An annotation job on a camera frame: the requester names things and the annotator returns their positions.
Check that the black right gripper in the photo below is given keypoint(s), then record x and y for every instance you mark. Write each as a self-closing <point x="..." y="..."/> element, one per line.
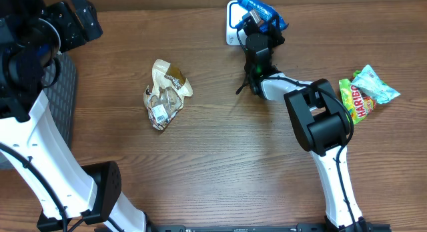
<point x="274" y="30"/>

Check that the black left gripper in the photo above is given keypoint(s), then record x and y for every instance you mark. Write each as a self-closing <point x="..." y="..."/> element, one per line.
<point x="65" y="14"/>

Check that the blue cookie packet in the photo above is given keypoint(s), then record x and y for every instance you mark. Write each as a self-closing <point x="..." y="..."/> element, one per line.
<point x="266" y="12"/>

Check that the light teal snack packet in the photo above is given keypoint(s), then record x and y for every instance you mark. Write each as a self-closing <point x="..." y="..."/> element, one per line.
<point x="369" y="83"/>

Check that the green gummy candy bag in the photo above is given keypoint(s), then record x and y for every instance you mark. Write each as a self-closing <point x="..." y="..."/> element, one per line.
<point x="357" y="103"/>

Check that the beige brown snack bag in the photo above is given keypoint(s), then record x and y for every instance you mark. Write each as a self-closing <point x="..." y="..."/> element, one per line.
<point x="166" y="98"/>

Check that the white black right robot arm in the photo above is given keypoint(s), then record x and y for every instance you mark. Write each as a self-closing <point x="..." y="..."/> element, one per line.
<point x="321" y="123"/>

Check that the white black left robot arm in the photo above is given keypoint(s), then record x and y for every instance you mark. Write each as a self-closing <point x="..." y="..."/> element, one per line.
<point x="32" y="36"/>

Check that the white barcode scanner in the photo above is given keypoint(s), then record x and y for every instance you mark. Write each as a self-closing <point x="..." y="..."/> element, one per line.
<point x="234" y="15"/>

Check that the grey plastic mesh basket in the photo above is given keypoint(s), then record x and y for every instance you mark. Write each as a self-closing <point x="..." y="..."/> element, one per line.
<point x="57" y="80"/>

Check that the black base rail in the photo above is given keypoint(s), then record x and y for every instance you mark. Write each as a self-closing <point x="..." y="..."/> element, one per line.
<point x="301" y="227"/>

